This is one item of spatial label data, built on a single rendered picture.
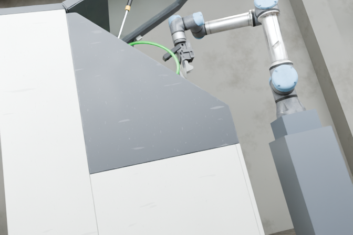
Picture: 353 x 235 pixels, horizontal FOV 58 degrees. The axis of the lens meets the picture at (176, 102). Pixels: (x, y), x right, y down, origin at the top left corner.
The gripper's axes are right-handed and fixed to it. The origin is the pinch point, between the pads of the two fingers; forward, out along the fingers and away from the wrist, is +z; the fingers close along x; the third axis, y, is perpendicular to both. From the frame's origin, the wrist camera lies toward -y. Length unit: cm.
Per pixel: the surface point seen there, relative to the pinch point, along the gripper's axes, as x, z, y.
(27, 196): -36, 47, -73
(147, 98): -36.0, 20.1, -26.7
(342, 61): 143, -40, 227
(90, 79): -36, 9, -47
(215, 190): -36, 60, -9
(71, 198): -36, 51, -60
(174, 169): -36, 49, -22
